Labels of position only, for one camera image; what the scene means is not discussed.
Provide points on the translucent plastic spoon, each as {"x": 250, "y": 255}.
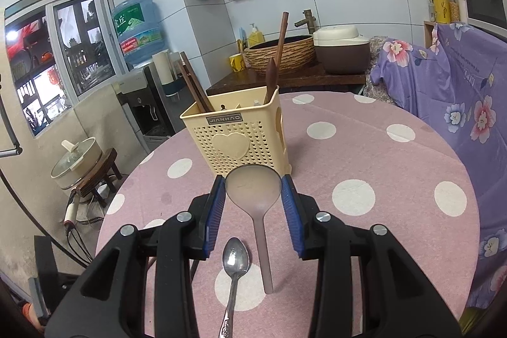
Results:
{"x": 257, "y": 219}

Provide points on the wicker basin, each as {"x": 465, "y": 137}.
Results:
{"x": 293, "y": 55}

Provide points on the dark wooden counter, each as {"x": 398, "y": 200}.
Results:
{"x": 317, "y": 80}

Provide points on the wooden stool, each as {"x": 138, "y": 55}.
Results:
{"x": 99, "y": 175}

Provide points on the metal spoon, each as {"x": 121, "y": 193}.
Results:
{"x": 235, "y": 255}

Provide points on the beige perforated utensil holder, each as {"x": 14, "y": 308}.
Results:
{"x": 253, "y": 132}

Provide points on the water dispenser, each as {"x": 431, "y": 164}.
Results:
{"x": 134, "y": 108}

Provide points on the pink polka dot tablecloth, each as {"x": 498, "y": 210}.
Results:
{"x": 364, "y": 160}

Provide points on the rice cooker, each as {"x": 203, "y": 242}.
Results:
{"x": 340, "y": 53}

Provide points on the blue water bottle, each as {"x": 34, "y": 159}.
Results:
{"x": 138, "y": 29}

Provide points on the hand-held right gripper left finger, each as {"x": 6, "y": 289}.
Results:
{"x": 216, "y": 211}

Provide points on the brown wooden spoon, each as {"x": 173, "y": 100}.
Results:
{"x": 270, "y": 80}

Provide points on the beige pot with glass lid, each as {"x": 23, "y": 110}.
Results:
{"x": 75, "y": 163}

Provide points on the bronze faucet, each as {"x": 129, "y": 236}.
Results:
{"x": 307, "y": 19}

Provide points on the small wooden box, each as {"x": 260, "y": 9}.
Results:
{"x": 429, "y": 35}

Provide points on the purple floral cloth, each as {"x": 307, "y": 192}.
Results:
{"x": 455, "y": 84}

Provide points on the yellow mug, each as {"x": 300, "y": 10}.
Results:
{"x": 236, "y": 63}

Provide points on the long brown wooden chopstick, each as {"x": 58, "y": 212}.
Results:
{"x": 282, "y": 37}

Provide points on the window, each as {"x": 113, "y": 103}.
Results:
{"x": 59, "y": 64}

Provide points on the white microwave oven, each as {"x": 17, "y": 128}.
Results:
{"x": 485, "y": 1}

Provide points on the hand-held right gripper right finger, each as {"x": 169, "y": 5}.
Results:
{"x": 290, "y": 211}

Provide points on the yellow soap bottle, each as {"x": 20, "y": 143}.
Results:
{"x": 256, "y": 37}

